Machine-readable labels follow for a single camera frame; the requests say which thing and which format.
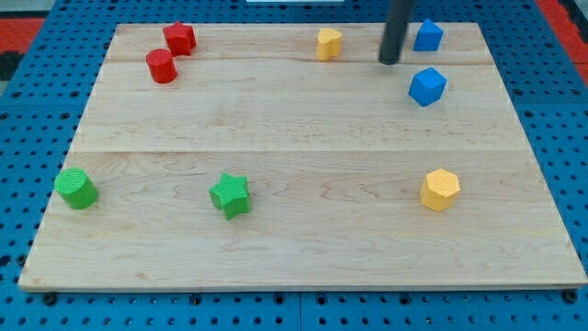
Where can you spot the yellow hexagon block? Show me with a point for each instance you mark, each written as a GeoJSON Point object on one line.
{"type": "Point", "coordinates": [439, 190]}

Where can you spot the blue hexagon block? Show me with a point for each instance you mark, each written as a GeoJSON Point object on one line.
{"type": "Point", "coordinates": [427, 86]}

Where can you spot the wooden board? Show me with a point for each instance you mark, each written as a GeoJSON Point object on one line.
{"type": "Point", "coordinates": [335, 154]}

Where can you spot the green cylinder block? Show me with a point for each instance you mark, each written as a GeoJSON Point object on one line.
{"type": "Point", "coordinates": [76, 188]}

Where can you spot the red cylinder block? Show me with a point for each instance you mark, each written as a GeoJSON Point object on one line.
{"type": "Point", "coordinates": [161, 65]}

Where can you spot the red star block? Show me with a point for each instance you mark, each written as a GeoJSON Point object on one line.
{"type": "Point", "coordinates": [180, 39]}

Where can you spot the blue pentagon block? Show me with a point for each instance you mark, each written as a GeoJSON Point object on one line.
{"type": "Point", "coordinates": [428, 37]}

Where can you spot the green star block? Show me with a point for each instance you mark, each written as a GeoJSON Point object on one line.
{"type": "Point", "coordinates": [231, 195]}

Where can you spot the yellow heart block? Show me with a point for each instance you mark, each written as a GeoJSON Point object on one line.
{"type": "Point", "coordinates": [328, 44]}

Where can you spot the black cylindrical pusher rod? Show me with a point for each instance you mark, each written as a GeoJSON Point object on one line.
{"type": "Point", "coordinates": [399, 16]}

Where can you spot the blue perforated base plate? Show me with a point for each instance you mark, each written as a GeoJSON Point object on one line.
{"type": "Point", "coordinates": [58, 56]}

